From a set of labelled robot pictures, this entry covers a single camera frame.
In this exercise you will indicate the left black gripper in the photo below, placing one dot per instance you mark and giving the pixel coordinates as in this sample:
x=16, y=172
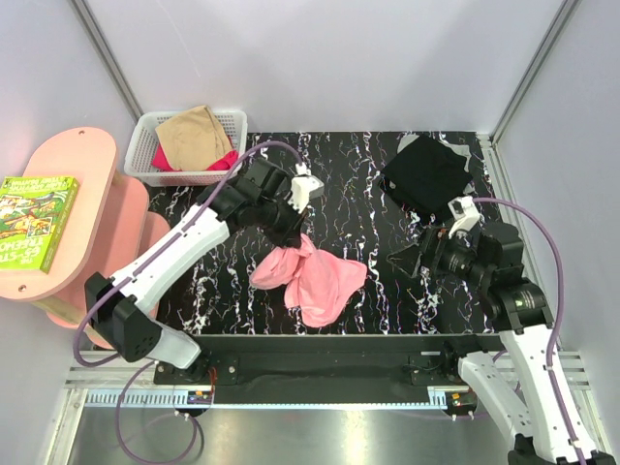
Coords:
x=291, y=235

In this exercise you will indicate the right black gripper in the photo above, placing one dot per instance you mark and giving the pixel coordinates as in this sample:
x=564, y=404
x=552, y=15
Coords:
x=434, y=243

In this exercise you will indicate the light pink t shirt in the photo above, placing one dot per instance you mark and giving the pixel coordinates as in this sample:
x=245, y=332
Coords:
x=317, y=282

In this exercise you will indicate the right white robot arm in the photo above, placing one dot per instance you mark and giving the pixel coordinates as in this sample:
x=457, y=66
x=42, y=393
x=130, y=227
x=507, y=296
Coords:
x=539, y=422

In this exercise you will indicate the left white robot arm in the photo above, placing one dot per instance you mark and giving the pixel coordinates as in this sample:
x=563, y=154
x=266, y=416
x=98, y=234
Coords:
x=119, y=306

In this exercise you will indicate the black marbled table mat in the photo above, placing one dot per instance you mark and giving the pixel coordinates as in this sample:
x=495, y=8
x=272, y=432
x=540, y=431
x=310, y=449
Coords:
x=354, y=220

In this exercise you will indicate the magenta t shirt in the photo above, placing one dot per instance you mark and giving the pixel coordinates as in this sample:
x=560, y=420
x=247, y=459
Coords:
x=161, y=162

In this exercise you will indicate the folded black t shirt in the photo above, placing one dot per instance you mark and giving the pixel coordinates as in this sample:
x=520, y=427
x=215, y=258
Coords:
x=425, y=175

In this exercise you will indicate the beige t shirt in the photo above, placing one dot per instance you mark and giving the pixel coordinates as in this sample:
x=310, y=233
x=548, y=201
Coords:
x=193, y=139

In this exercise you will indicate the white plastic basket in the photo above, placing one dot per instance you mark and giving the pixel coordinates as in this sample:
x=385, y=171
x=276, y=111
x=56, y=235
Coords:
x=143, y=144

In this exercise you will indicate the pink tiered shelf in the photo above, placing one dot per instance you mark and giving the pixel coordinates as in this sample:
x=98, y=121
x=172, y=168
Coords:
x=109, y=225

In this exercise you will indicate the green book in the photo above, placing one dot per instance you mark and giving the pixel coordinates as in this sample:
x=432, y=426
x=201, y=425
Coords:
x=34, y=214

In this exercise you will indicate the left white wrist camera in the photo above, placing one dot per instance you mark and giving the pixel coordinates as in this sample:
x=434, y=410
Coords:
x=304, y=187

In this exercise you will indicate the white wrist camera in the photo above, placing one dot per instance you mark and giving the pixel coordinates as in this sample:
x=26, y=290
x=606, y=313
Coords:
x=464, y=213
x=304, y=187

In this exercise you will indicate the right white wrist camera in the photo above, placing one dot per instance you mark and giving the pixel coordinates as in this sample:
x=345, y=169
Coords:
x=464, y=213

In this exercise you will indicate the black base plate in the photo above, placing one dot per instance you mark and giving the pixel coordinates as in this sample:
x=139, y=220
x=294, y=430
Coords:
x=328, y=371

